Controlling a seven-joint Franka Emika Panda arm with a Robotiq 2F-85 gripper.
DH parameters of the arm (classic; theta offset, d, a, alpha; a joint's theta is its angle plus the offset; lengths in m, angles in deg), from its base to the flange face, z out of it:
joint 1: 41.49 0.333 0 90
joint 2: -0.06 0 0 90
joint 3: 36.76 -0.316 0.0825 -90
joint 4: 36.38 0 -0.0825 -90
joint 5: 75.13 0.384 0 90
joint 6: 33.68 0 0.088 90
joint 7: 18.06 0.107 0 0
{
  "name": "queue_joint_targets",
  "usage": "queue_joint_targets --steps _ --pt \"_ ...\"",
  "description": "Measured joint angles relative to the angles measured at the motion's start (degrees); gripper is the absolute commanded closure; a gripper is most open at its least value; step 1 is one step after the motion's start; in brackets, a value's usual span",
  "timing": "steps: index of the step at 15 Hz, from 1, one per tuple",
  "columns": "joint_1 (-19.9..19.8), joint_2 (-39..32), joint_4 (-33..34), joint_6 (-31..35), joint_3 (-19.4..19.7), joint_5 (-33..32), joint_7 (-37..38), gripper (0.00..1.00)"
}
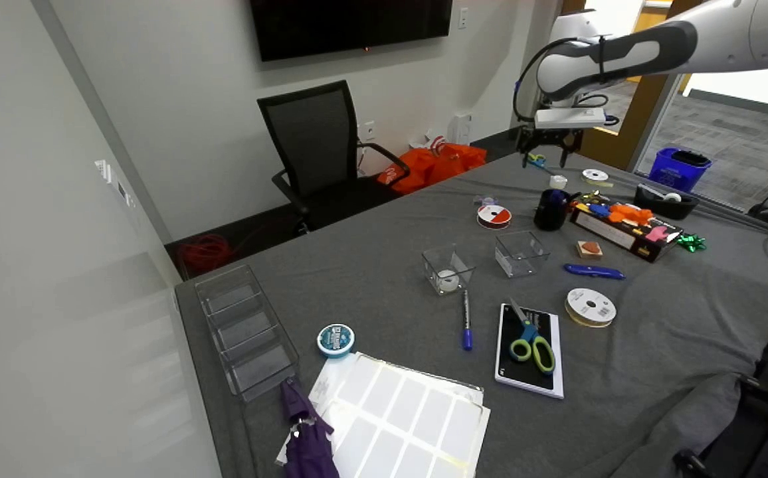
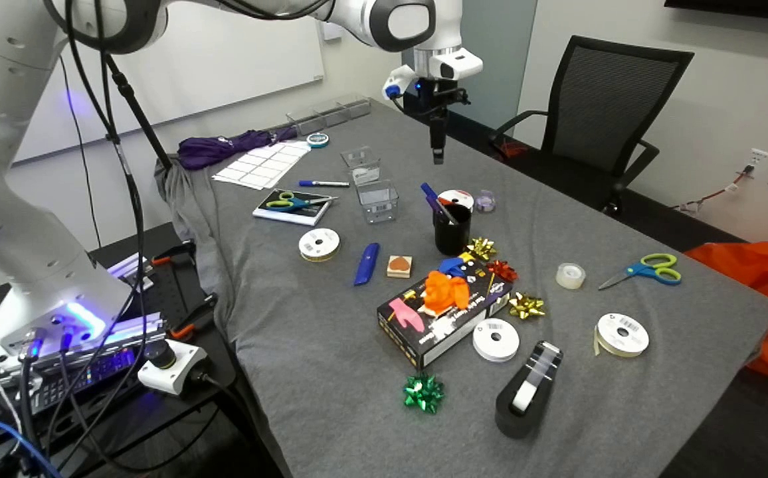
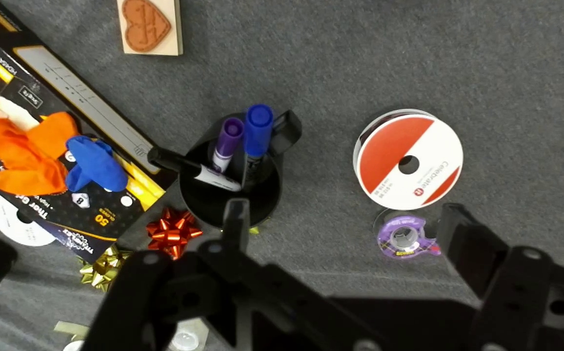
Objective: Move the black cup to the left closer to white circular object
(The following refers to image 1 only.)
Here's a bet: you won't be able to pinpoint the white ribbon spool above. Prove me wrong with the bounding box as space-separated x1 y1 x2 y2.
566 287 620 330
583 168 612 183

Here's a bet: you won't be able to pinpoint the green gift bow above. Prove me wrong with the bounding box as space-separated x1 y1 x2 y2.
676 232 708 252

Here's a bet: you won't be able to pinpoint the white ribbon spool centre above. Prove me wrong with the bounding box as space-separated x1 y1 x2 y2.
583 168 612 183

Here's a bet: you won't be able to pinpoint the white label sheets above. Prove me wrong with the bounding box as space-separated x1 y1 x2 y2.
311 353 492 478

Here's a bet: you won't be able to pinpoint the green scissors on notebook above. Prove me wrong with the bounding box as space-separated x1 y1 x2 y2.
508 307 557 376

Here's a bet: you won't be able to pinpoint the purple cloth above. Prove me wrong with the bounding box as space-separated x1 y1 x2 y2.
279 381 341 478

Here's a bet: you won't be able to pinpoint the white ribbon spool left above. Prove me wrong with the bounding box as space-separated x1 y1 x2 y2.
566 287 620 330

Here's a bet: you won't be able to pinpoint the clear plastic box far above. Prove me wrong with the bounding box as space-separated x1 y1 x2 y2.
422 248 470 296

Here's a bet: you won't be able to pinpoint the clear plastic box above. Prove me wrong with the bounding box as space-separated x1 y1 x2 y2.
422 248 470 296
494 232 549 280

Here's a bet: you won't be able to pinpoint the red white round tin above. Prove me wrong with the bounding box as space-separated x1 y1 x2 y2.
476 206 513 230

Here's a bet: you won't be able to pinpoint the clear plastic tray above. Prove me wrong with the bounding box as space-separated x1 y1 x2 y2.
194 269 296 403

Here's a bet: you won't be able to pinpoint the small orange square box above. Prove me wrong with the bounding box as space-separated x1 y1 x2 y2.
578 241 603 257

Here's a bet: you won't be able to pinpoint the teal tape roll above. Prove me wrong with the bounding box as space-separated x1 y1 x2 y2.
318 322 356 358

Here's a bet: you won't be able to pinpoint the black box of bows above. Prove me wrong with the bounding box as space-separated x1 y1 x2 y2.
571 200 682 264

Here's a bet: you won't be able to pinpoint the blue utility knife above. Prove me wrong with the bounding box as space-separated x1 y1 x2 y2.
565 264 624 283

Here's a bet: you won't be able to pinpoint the black cup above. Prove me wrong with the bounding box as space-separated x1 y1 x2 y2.
535 190 570 232

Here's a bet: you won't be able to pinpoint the orange gift bow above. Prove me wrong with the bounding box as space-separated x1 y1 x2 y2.
608 202 654 227

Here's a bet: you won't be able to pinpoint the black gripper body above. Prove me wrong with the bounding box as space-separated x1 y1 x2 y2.
519 127 583 163

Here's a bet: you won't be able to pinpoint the black office chair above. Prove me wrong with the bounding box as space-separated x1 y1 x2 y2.
259 79 411 232

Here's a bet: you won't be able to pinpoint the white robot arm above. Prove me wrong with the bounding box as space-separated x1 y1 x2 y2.
517 0 768 168

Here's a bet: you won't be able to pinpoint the black tape dispenser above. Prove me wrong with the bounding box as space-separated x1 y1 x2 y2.
635 183 696 220

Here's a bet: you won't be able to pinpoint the blue recycling bin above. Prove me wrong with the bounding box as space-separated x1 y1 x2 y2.
650 149 711 192

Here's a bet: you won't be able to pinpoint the grey tablecloth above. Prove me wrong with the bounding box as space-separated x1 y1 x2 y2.
178 158 768 478

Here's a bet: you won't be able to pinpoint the orange bag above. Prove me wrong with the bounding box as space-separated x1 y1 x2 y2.
376 145 488 194

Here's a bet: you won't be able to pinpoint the clear plastic box near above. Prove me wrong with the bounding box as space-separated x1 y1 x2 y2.
494 232 549 280

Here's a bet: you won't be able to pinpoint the blue marker pen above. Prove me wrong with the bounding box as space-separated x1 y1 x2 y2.
462 289 474 352

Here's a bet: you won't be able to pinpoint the wall television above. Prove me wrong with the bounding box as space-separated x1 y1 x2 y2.
248 0 456 62

